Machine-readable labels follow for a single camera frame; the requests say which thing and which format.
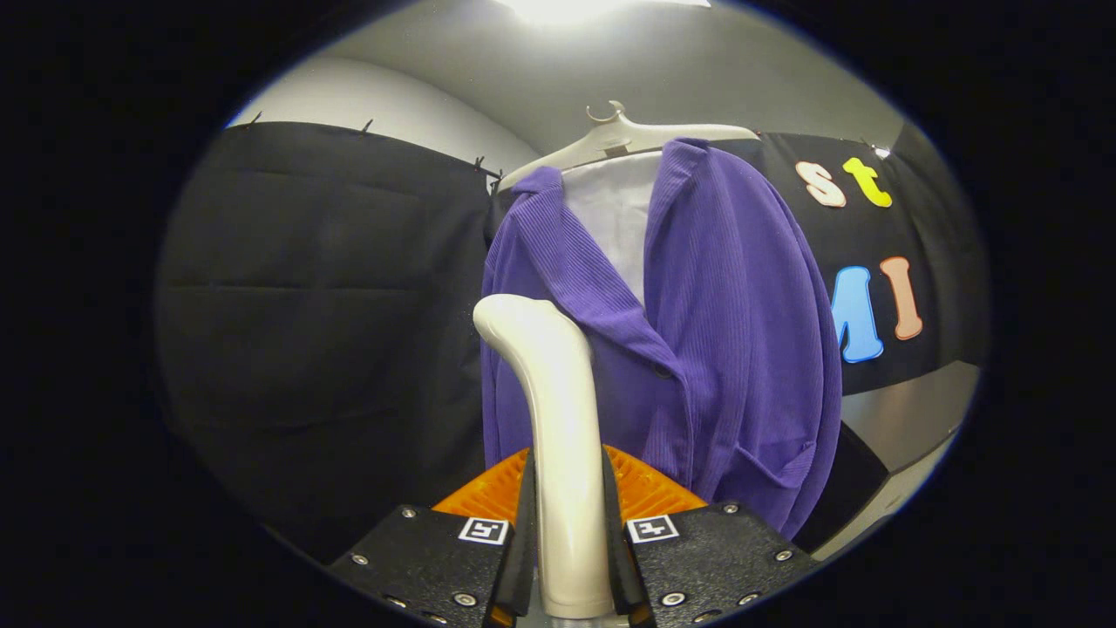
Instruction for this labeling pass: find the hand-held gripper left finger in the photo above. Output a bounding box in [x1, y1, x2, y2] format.
[327, 447, 537, 628]

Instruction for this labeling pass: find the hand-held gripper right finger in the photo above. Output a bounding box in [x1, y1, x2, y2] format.
[602, 445, 820, 628]

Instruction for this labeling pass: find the white garment steamer head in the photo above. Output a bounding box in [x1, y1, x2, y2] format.
[473, 294, 616, 620]

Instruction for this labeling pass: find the purple corduroy jacket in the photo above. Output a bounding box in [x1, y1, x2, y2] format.
[481, 138, 843, 540]

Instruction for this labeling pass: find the grey cabinet with dark top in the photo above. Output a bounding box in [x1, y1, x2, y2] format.
[811, 360, 982, 561]

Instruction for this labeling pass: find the white plastic hanger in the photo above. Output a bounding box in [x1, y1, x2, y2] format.
[499, 100, 761, 193]

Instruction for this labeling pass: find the large ceiling light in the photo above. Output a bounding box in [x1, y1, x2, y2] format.
[497, 0, 711, 27]

